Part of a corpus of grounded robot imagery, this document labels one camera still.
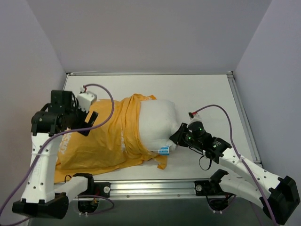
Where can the aluminium front rail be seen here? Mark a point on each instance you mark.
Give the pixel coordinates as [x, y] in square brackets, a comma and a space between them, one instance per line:
[183, 188]

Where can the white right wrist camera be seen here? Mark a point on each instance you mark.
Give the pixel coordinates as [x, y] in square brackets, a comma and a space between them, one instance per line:
[194, 116]

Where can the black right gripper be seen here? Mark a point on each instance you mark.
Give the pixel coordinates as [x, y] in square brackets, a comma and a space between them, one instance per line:
[179, 134]

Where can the white pillow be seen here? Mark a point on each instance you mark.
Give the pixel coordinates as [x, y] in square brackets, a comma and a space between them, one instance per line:
[157, 123]

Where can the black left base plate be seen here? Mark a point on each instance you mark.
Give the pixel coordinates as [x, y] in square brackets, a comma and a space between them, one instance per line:
[102, 189]

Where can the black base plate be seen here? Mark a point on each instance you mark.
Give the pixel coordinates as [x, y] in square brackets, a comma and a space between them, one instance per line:
[202, 187]
[102, 189]

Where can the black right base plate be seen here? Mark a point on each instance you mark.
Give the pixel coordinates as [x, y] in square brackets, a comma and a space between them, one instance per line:
[202, 187]

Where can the orange Mickey Mouse pillowcase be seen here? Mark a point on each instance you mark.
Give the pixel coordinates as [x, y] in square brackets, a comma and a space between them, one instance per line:
[114, 145]

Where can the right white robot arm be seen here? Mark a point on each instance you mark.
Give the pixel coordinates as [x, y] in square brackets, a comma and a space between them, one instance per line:
[278, 197]

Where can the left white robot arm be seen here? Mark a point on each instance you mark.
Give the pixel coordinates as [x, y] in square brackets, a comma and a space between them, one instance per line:
[40, 198]

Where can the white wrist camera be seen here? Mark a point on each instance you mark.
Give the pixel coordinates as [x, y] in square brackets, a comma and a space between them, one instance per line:
[194, 116]
[85, 99]

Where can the aluminium right side rail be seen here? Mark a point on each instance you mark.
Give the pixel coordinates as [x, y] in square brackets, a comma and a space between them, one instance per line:
[244, 119]

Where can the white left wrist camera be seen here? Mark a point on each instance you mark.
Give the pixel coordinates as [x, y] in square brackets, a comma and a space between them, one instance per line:
[85, 99]

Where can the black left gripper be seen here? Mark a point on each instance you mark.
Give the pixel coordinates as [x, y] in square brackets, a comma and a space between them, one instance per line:
[87, 122]

